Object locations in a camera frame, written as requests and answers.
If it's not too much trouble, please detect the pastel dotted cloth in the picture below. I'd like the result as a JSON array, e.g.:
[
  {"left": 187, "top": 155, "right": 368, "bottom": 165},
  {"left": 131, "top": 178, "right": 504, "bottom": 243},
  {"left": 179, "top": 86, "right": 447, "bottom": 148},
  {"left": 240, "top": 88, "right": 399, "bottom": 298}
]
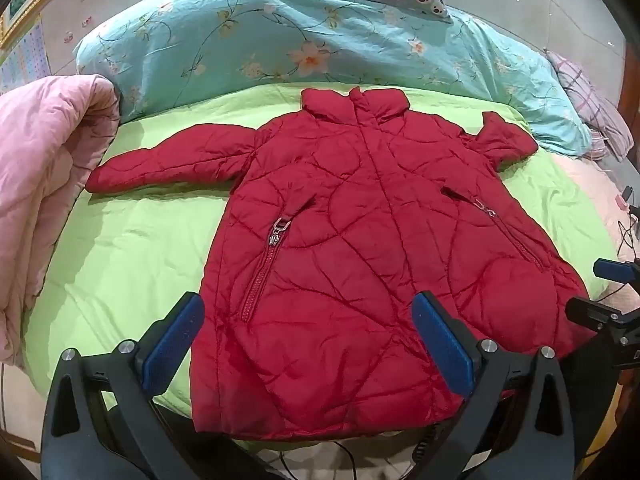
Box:
[{"left": 0, "top": 17, "right": 52, "bottom": 97}]

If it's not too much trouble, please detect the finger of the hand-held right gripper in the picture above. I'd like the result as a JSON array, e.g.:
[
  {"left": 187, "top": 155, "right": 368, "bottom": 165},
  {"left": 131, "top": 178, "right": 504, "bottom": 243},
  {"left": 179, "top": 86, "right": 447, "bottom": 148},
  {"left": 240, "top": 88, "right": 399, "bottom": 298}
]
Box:
[
  {"left": 565, "top": 297, "right": 640, "bottom": 336},
  {"left": 593, "top": 258, "right": 640, "bottom": 287}
]

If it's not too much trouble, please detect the gold picture frame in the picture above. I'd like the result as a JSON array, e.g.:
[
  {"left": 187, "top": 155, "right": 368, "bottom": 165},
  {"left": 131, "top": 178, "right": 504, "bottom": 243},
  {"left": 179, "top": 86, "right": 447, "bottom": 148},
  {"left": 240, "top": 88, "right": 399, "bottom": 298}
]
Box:
[{"left": 0, "top": 0, "right": 101, "bottom": 51}]

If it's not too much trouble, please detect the black coiled cable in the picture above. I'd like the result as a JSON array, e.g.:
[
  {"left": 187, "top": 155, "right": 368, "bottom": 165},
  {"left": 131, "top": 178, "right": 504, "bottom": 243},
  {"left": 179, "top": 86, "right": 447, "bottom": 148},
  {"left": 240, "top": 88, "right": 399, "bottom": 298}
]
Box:
[{"left": 414, "top": 422, "right": 442, "bottom": 467}]

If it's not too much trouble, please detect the pink plaid cloth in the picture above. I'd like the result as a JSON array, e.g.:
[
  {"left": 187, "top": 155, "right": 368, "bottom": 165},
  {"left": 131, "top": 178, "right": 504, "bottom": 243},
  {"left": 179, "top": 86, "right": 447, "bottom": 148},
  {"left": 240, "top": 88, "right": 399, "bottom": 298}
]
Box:
[{"left": 545, "top": 50, "right": 636, "bottom": 161}]

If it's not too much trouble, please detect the wooden furniture frame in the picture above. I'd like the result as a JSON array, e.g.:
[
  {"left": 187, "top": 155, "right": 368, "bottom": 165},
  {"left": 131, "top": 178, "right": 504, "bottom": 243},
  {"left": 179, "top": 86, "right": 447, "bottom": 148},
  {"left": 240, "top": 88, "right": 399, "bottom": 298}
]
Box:
[{"left": 616, "top": 7, "right": 640, "bottom": 128}]

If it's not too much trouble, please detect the pink quilt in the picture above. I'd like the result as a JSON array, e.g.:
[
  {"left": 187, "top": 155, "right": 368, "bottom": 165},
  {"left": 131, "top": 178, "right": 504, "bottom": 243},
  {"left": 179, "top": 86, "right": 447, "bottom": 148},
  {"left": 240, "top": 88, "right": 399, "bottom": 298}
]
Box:
[{"left": 0, "top": 74, "right": 122, "bottom": 367}]

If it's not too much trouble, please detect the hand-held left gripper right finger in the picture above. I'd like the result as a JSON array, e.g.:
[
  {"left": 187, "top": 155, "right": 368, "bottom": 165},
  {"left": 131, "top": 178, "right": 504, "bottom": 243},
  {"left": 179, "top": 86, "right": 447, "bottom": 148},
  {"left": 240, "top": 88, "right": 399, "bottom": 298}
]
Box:
[{"left": 410, "top": 290, "right": 576, "bottom": 480}]

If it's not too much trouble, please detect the teal floral quilt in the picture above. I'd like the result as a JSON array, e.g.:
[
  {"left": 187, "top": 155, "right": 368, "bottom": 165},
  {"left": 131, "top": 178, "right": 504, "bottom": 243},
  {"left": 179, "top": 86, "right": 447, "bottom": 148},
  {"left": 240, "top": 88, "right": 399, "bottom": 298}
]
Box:
[{"left": 74, "top": 0, "right": 593, "bottom": 157}]

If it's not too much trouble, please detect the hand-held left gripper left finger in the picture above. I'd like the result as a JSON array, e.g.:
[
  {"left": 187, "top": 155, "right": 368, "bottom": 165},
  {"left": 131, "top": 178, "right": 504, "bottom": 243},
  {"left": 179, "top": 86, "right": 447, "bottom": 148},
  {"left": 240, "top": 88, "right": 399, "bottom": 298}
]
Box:
[{"left": 41, "top": 291, "right": 261, "bottom": 480}]

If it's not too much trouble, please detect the pale pink bedsheet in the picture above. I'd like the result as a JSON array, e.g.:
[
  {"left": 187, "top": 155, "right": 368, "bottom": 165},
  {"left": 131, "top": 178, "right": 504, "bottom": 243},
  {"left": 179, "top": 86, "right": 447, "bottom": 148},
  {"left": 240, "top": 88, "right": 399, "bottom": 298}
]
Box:
[{"left": 550, "top": 152, "right": 640, "bottom": 273}]

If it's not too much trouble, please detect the green bedsheet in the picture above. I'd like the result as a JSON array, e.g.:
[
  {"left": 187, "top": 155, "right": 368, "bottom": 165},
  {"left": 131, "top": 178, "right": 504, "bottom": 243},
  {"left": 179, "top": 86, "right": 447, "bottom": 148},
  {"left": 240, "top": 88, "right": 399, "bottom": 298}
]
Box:
[{"left": 22, "top": 82, "right": 623, "bottom": 443}]

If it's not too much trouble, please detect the red quilted jacket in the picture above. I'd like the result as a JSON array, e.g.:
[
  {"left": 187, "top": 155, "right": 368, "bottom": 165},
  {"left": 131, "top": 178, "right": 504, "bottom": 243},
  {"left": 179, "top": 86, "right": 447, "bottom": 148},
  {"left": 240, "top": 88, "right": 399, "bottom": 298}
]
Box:
[{"left": 85, "top": 86, "right": 591, "bottom": 442}]

